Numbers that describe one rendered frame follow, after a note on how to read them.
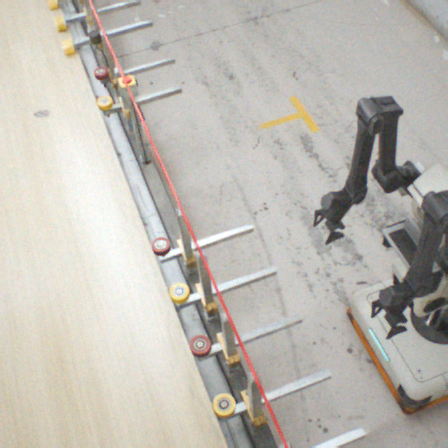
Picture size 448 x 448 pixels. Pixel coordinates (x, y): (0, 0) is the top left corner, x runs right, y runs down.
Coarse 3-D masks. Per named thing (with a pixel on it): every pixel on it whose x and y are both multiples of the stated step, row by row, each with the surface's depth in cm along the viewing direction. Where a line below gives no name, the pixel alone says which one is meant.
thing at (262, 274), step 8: (256, 272) 252; (264, 272) 252; (272, 272) 252; (232, 280) 251; (240, 280) 250; (248, 280) 250; (256, 280) 252; (224, 288) 249; (232, 288) 250; (192, 296) 247; (184, 304) 246
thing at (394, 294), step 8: (392, 288) 198; (400, 288) 199; (408, 288) 201; (424, 288) 196; (384, 296) 200; (392, 296) 197; (400, 296) 199; (416, 296) 198; (384, 304) 200; (392, 304) 199
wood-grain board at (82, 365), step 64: (0, 0) 380; (0, 64) 339; (64, 64) 335; (0, 128) 306; (64, 128) 303; (0, 192) 279; (64, 192) 277; (128, 192) 274; (0, 256) 257; (64, 256) 255; (128, 256) 252; (0, 320) 238; (64, 320) 236; (128, 320) 234; (0, 384) 221; (64, 384) 219; (128, 384) 218; (192, 384) 216
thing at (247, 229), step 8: (248, 224) 269; (232, 232) 266; (240, 232) 266; (248, 232) 268; (200, 240) 265; (208, 240) 265; (216, 240) 264; (224, 240) 266; (192, 248) 263; (200, 248) 264; (160, 256) 261; (168, 256) 261; (176, 256) 262
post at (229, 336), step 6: (222, 318) 208; (228, 318) 207; (222, 324) 212; (228, 324) 209; (228, 330) 213; (228, 336) 216; (234, 336) 217; (228, 342) 220; (234, 342) 221; (228, 348) 223; (234, 348) 225; (228, 354) 227; (234, 354) 229; (228, 366) 239
